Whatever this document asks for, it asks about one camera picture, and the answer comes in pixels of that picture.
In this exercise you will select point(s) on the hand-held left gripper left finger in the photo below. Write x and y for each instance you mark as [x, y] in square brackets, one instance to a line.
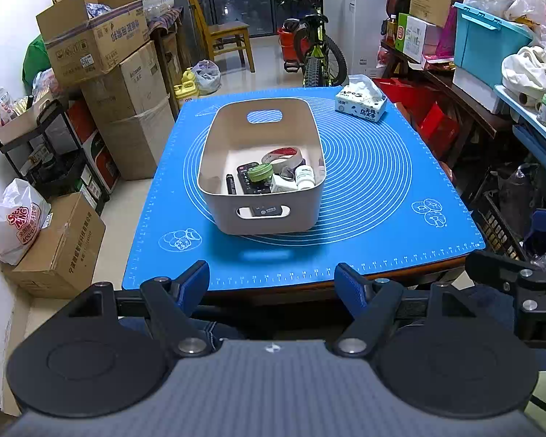
[191, 282]

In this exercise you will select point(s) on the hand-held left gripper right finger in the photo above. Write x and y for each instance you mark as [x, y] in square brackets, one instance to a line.
[350, 289]

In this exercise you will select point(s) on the beige plastic storage bin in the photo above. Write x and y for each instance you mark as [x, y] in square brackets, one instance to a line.
[300, 214]

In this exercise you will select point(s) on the black marker pen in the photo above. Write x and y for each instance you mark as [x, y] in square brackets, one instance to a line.
[230, 184]

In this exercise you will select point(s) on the black remote control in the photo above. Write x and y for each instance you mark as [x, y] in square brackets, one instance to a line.
[248, 184]

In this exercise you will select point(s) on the white pill bottle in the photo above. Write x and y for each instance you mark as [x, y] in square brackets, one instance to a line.
[305, 177]

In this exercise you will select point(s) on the small white box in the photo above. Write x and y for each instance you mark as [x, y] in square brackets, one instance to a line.
[282, 184]

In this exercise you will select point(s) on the green round jar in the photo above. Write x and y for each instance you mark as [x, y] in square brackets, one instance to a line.
[259, 174]

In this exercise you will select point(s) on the white tape roll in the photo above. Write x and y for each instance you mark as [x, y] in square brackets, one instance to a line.
[295, 158]

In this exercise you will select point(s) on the black plastic crate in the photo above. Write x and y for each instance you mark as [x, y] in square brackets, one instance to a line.
[496, 227]

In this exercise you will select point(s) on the person's blue jeans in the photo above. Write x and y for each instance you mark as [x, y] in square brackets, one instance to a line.
[218, 330]

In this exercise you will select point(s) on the blue silicone baking mat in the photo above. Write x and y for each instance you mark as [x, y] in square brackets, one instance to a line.
[368, 218]

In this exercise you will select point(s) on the light blue shelf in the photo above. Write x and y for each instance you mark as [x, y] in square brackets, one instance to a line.
[537, 145]

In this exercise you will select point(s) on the dark wooden side table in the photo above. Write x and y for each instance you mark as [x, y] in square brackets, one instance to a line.
[473, 136]

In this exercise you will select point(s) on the taped cardboard box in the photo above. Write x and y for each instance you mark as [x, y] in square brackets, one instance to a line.
[63, 246]

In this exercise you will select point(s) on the red white appliance box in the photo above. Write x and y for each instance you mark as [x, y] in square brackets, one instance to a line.
[102, 164]

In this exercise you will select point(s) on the white flat box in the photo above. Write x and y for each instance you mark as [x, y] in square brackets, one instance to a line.
[475, 91]

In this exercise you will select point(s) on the white cloth bag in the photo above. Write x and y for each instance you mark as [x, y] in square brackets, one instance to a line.
[526, 73]

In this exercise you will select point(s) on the red gift boxes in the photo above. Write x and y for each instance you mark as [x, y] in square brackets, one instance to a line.
[432, 123]

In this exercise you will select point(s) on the black shelf rack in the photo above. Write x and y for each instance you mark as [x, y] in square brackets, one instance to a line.
[54, 177]

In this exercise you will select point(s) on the white tissue box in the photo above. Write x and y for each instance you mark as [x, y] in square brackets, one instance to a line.
[359, 107]

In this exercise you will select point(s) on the teal plastic storage bin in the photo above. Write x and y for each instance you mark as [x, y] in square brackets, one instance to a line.
[487, 50]

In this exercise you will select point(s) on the white red printed plastic bag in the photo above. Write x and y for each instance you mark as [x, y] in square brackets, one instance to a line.
[15, 223]

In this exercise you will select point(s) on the yellow jug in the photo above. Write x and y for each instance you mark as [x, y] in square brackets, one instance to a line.
[185, 89]

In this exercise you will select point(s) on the clear plastic bag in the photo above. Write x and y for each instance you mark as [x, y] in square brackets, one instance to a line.
[207, 77]

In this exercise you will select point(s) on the plain brown cardboard box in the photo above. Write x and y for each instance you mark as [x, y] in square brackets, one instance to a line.
[122, 82]

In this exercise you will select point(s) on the green black bicycle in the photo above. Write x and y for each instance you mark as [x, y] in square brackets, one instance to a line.
[318, 61]

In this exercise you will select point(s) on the green white carton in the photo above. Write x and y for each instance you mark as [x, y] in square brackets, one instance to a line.
[412, 36]

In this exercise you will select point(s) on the drink bottle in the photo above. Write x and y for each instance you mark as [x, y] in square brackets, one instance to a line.
[391, 32]

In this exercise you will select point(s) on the red bucket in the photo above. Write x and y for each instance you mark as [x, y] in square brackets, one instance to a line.
[287, 45]

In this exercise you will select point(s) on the wooden chair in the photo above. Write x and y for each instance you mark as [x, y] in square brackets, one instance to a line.
[227, 32]

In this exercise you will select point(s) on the open cardboard box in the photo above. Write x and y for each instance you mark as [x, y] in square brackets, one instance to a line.
[95, 45]

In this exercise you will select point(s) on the white freezer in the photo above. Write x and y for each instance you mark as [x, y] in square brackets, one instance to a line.
[359, 22]

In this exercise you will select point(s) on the green bag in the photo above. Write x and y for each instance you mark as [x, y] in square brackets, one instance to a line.
[34, 63]

